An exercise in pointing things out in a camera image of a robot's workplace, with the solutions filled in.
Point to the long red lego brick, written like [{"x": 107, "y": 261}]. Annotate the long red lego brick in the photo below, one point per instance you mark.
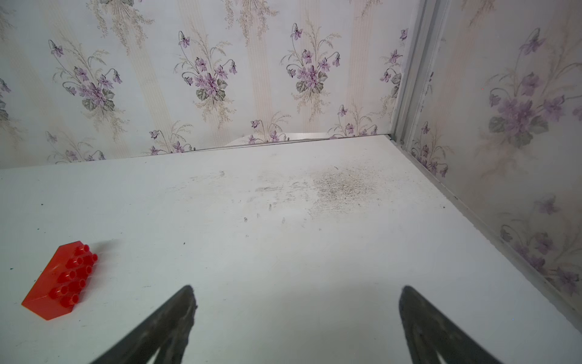
[{"x": 57, "y": 290}]

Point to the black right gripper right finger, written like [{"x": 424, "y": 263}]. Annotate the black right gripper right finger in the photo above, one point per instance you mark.
[{"x": 432, "y": 337}]

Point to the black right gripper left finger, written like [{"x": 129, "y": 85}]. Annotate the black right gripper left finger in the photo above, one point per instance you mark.
[{"x": 163, "y": 336}]

